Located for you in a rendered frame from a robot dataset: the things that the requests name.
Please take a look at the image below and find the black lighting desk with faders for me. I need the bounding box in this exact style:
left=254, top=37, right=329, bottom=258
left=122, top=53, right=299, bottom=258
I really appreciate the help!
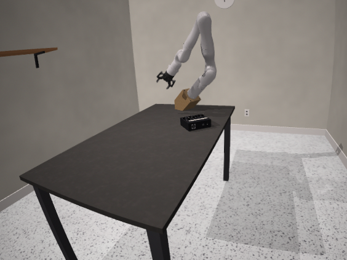
left=180, top=114, right=211, bottom=131

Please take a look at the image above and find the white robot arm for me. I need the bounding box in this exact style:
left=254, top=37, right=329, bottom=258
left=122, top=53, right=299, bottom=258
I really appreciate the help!
left=167, top=12, right=217, bottom=99

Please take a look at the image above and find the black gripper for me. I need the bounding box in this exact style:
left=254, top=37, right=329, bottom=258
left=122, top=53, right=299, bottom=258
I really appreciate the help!
left=156, top=71, right=175, bottom=89

